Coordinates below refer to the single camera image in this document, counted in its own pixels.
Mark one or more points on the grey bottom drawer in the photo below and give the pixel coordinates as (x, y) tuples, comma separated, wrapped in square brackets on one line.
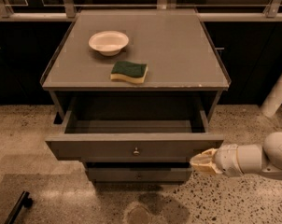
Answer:
[(138, 175)]

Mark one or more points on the black bar handle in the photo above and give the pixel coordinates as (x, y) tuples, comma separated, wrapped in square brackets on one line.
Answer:
[(24, 201)]

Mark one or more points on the grey drawer cabinet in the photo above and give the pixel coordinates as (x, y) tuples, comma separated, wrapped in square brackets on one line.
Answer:
[(184, 81)]

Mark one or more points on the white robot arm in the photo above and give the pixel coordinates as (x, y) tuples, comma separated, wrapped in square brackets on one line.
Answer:
[(234, 160)]

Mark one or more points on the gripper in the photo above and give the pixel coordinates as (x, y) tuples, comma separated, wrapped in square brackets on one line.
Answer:
[(225, 160)]

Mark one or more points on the grey top drawer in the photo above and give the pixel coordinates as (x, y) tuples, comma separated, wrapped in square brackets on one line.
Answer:
[(129, 140)]

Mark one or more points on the grey counter corner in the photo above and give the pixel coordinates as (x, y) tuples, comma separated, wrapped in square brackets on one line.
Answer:
[(57, 199)]

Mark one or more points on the grey drawer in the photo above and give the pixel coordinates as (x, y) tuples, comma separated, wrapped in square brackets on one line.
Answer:
[(138, 175), (129, 140)]

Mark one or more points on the white bowl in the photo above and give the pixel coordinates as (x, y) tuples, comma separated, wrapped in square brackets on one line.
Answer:
[(108, 43)]

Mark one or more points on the green yellow sponge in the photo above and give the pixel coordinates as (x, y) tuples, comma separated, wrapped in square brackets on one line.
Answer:
[(130, 72)]

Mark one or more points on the grey metal railing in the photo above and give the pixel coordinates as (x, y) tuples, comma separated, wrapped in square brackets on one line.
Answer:
[(271, 10)]

